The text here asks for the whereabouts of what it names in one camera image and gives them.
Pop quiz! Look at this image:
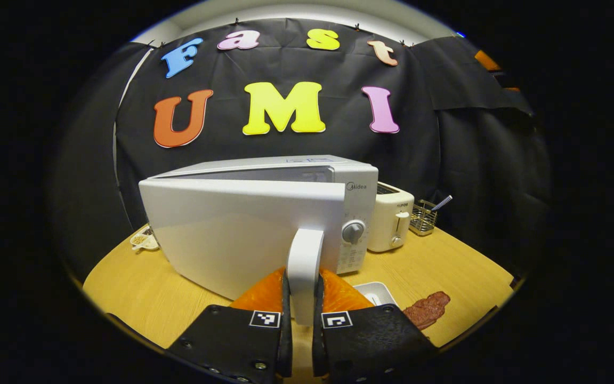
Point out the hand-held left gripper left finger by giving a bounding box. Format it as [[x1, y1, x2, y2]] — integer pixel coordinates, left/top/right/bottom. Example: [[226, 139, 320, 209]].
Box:
[[166, 267, 293, 384]]

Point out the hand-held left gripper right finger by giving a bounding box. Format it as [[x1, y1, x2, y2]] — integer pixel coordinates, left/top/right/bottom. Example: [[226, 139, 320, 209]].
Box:
[[312, 268, 438, 384]]

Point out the brown meat piece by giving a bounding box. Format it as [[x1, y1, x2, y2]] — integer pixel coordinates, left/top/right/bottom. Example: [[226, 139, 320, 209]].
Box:
[[403, 291, 451, 330]]

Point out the white microwave oven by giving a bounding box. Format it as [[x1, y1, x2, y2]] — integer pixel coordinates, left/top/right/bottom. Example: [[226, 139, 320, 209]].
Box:
[[139, 155, 379, 326]]

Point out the white rectangular dish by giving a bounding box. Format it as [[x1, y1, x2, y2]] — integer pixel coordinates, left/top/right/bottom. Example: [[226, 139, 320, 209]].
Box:
[[353, 282, 397, 307]]

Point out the black backdrop cloth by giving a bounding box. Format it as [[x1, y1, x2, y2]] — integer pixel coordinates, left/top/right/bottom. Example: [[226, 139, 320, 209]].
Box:
[[49, 18, 553, 283]]

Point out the white toaster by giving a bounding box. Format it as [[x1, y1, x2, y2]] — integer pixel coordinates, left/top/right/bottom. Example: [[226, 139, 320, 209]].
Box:
[[367, 181, 415, 253]]

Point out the divided plate of beans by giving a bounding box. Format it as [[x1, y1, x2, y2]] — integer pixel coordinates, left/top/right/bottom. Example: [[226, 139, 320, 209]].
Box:
[[130, 225, 159, 251]]

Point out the wire mesh utensil holder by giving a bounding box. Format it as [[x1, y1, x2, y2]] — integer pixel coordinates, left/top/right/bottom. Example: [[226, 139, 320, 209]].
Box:
[[409, 199, 439, 236]]

